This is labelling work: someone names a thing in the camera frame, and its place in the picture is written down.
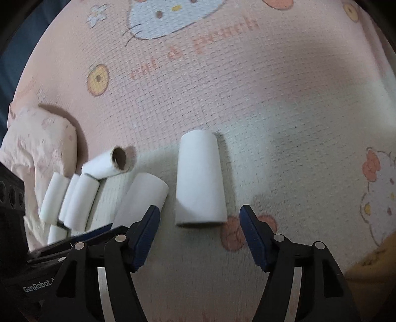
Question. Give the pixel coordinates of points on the white tube leftmost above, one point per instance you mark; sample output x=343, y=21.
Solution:
x=53, y=199

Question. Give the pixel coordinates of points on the white tube lower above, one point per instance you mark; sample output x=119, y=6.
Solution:
x=56, y=234

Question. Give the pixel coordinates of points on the brown cardboard box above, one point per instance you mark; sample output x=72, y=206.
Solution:
x=372, y=283

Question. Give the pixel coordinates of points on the white tube middle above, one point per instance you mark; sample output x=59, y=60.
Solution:
x=67, y=197

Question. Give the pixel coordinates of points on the pink floral pillow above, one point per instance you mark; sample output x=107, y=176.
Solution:
x=37, y=144

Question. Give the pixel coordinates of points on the pink cartoon blanket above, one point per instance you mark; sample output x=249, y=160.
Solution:
x=299, y=94

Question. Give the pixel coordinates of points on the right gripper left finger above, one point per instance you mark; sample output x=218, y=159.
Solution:
x=75, y=294

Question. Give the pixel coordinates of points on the white paper tube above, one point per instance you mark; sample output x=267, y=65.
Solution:
x=200, y=196
x=145, y=190

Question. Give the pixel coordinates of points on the white tube with open end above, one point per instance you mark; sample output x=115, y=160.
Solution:
x=107, y=164

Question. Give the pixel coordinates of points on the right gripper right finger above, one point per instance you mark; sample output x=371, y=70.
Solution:
x=324, y=293

